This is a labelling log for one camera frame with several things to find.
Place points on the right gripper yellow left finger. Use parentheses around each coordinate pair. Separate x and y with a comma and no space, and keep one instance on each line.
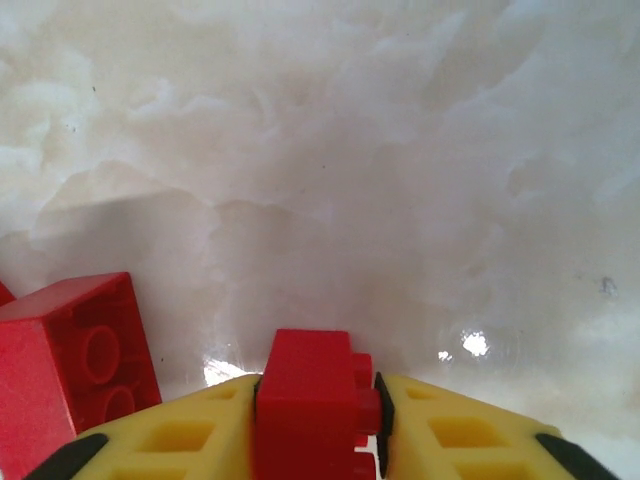
(225,425)

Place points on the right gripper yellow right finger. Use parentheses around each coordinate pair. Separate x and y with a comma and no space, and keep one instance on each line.
(415,450)

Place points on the red lego brick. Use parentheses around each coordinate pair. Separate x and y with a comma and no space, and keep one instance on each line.
(45,360)
(4,296)
(305,400)

